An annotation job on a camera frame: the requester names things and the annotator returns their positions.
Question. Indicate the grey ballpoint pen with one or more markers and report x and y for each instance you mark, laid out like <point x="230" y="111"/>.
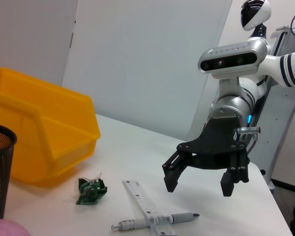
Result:
<point x="184" y="216"/>

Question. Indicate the yellow plastic bin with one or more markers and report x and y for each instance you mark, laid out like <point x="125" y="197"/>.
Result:
<point x="51" y="118"/>

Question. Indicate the pink peach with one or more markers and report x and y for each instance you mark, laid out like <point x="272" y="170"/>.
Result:
<point x="5" y="229"/>

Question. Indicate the white black robot head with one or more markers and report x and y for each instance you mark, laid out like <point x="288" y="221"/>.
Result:
<point x="255" y="12"/>

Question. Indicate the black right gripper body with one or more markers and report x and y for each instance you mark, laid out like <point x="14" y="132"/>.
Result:
<point x="218" y="137"/>

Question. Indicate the green plastic wrapper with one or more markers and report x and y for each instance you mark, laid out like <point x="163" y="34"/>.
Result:
<point x="91" y="190"/>

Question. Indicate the transparent plastic ruler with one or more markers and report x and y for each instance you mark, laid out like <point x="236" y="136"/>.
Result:
<point x="140" y="199"/>

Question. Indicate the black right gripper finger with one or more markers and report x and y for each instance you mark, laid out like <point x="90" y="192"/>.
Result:
<point x="170" y="182"/>
<point x="227" y="186"/>

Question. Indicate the black mesh pen cup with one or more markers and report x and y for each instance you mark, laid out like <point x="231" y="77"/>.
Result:
<point x="0" y="172"/>

